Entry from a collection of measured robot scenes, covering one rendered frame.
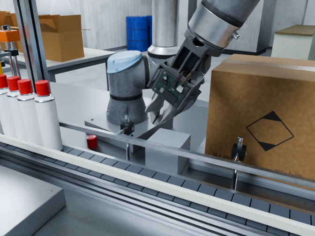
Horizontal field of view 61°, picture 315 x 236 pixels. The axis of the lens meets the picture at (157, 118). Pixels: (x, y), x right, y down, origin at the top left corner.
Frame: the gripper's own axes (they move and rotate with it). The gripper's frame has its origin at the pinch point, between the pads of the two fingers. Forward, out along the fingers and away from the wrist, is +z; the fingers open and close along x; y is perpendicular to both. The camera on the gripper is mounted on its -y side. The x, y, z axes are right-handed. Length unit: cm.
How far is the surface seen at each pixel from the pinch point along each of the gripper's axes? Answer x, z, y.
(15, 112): -34.0, 25.8, 2.3
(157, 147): 3.3, 8.5, -2.9
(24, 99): -31.8, 19.0, 2.8
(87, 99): -43, 50, -50
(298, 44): 62, 29, -540
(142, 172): 4.0, 17.0, -2.0
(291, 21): 30, 16, -760
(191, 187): 15.3, 10.5, -1.7
